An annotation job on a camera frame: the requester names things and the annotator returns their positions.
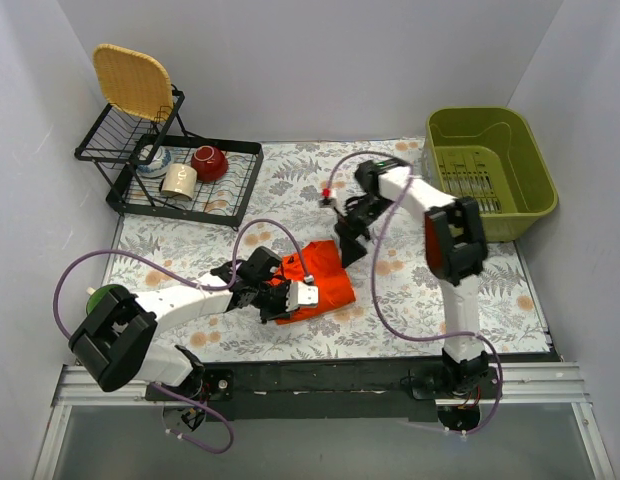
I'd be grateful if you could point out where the orange t shirt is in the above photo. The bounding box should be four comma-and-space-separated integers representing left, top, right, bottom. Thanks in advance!
276, 240, 356, 325

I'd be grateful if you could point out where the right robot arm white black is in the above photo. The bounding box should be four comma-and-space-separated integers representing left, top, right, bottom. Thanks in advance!
335, 154, 488, 398

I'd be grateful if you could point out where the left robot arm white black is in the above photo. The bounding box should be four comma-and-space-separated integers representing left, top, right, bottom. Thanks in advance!
69, 247, 316, 400

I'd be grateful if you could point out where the olive green plastic tub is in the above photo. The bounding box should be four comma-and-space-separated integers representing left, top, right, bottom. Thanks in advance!
421, 107, 558, 242

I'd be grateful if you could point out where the dark red bowl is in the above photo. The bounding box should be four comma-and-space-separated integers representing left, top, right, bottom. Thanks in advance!
190, 145, 228, 183

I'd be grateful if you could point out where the cream ceramic mug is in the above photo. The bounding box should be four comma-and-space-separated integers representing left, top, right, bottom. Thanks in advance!
160, 163, 197, 201

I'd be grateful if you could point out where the green cup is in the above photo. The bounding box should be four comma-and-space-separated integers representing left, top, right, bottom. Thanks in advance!
86, 284, 120, 314

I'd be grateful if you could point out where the blue white patterned bowl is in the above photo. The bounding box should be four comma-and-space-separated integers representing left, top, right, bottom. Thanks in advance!
137, 146, 173, 178

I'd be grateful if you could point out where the woven yellow rattan tray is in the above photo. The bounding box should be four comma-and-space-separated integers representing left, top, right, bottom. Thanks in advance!
93, 44, 174, 122

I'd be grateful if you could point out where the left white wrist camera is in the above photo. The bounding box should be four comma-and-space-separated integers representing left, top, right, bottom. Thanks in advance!
286, 281, 319, 312

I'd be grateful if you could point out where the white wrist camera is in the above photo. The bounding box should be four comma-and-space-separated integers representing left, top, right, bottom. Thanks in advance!
286, 281, 319, 312
319, 188, 339, 211

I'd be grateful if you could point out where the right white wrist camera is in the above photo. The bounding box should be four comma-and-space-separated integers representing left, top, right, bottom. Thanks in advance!
319, 188, 339, 211

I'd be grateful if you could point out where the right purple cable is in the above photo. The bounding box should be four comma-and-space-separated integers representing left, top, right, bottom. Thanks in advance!
322, 151, 504, 435

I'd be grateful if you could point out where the purple cable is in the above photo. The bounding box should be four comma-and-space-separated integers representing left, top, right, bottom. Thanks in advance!
322, 151, 504, 435
52, 218, 316, 455

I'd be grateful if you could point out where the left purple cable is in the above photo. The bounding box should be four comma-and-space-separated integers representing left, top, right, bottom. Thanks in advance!
52, 218, 316, 455

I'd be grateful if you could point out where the black mounting base plate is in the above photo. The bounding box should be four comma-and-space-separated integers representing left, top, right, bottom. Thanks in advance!
144, 352, 504, 424

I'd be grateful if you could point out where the black wire dish rack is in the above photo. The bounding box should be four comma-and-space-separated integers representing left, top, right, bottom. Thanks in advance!
74, 87, 264, 230

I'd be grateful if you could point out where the aluminium rail frame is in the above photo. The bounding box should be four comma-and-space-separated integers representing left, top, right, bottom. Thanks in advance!
33, 362, 615, 479

